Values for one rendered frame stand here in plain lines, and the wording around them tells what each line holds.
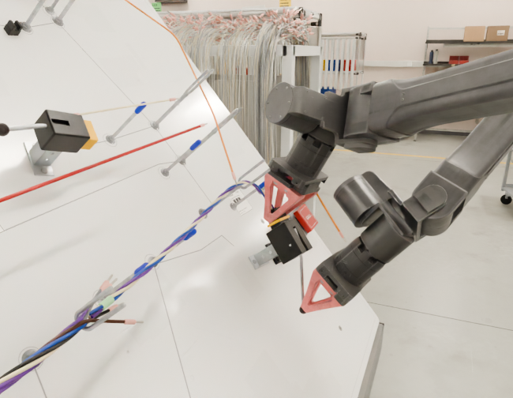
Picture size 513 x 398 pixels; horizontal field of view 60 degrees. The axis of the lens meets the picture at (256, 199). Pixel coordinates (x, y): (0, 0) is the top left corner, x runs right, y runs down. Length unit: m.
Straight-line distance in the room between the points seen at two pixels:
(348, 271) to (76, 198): 0.38
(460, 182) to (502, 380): 1.86
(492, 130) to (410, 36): 8.03
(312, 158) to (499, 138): 0.26
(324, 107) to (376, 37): 8.18
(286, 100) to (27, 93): 0.33
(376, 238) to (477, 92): 0.25
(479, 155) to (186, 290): 0.45
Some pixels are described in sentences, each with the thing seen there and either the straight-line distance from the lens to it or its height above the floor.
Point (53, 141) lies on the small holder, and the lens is 0.53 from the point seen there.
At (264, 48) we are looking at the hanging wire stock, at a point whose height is 1.43.
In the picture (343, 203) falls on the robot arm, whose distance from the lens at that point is 0.67.
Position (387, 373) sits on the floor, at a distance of 2.30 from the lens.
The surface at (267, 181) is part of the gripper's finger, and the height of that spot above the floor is 1.23.
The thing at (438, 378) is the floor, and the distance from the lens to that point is 2.35.
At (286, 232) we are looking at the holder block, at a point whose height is 1.16.
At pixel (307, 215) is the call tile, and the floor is 1.11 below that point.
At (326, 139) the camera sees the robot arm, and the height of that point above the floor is 1.30.
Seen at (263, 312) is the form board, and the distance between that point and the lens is 0.70.
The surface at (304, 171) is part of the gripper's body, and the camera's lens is 0.66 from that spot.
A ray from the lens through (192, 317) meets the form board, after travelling 0.60.
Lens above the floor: 1.42
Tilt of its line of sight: 18 degrees down
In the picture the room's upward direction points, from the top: straight up
